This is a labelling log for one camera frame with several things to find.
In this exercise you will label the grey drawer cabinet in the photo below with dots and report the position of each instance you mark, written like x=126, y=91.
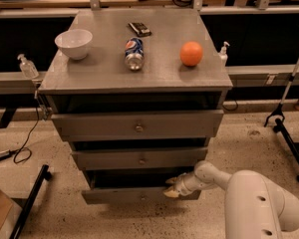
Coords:
x=102, y=83

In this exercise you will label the black stand leg left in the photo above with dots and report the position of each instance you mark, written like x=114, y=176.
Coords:
x=27, y=204

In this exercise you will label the grey drawer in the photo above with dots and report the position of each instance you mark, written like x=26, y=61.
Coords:
x=114, y=186
x=139, y=158
x=143, y=125

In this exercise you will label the clear sanitizer bottle left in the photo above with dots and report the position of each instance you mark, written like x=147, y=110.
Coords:
x=27, y=67

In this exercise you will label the grey middle drawer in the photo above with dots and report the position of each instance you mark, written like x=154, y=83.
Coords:
x=139, y=158

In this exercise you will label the grey reacher pole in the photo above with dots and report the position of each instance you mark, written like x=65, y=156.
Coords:
x=278, y=110

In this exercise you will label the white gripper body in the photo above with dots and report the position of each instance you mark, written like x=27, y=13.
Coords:
x=181, y=183

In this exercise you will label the white bowl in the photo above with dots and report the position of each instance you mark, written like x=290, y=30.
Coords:
x=75, y=44

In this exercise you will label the black wheeled stand right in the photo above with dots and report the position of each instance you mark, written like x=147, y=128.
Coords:
x=293, y=146

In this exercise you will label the grey bottom drawer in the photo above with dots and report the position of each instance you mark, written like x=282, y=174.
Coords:
x=114, y=186

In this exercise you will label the cardboard box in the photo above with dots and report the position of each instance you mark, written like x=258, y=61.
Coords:
x=6, y=216

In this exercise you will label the dark snack packet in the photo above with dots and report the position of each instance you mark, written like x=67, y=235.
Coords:
x=140, y=29

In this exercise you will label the blue pepsi can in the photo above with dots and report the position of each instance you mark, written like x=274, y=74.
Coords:
x=134, y=54

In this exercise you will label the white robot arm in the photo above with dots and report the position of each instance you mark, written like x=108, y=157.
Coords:
x=255, y=207

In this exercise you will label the orange fruit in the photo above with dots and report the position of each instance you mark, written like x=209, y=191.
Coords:
x=191, y=54

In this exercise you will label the grey top drawer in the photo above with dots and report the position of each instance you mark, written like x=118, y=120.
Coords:
x=143, y=125

